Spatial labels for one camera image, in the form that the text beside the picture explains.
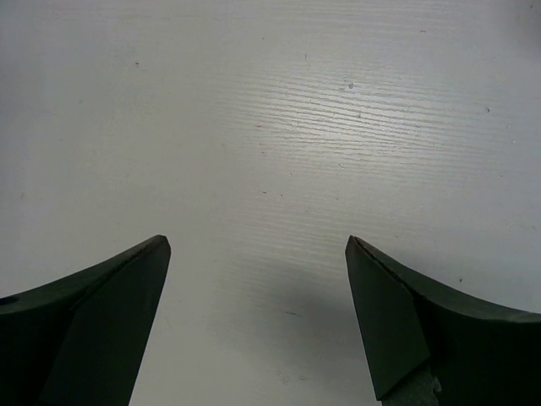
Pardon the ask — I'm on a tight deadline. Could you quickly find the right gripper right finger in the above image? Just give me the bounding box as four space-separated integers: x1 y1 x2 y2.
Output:
345 236 540 405

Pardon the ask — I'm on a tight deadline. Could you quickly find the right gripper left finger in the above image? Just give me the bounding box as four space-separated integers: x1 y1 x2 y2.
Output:
1 235 171 405

